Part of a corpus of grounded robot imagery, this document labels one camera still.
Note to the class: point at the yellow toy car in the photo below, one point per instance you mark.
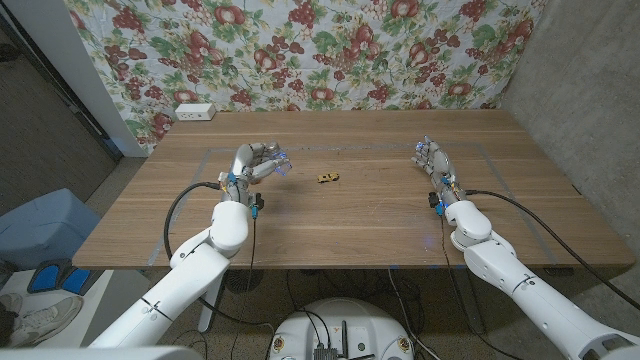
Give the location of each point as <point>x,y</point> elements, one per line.
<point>328,177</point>

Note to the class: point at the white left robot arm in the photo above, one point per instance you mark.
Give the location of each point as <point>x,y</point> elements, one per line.
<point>190,285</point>

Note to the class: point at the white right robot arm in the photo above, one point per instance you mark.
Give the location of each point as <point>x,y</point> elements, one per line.
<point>530,297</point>

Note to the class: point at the white door frame post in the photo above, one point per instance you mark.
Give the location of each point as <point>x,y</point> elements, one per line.
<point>75,65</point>

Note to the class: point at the black round table foot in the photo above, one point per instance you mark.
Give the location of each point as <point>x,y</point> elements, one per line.
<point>245,281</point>

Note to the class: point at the clear glass salt shaker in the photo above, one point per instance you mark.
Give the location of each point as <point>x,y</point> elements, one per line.
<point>282,167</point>

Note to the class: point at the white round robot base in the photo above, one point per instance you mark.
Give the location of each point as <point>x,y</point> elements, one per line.
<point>345,325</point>

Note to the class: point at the blue grey padded seat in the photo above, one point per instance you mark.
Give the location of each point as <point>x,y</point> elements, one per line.
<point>45,225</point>

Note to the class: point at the fruit print backdrop cloth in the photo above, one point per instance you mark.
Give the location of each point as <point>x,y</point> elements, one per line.
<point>310,55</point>

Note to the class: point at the white sneaker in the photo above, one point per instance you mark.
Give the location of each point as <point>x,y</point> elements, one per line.
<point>40,320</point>

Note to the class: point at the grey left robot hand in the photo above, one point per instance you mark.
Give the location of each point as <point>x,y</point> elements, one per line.
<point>240,167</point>

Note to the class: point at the grey table leg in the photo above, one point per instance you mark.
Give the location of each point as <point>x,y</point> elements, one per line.
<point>470,305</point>

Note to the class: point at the white table leg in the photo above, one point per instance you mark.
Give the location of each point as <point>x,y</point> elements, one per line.
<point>210,310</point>

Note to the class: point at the white power strip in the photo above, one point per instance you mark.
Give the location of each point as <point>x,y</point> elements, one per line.
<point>195,112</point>

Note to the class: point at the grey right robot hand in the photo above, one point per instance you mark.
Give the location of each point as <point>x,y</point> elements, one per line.
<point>441,163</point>

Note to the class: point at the blue and black foot pedal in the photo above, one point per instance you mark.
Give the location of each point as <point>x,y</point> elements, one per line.
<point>47,277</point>

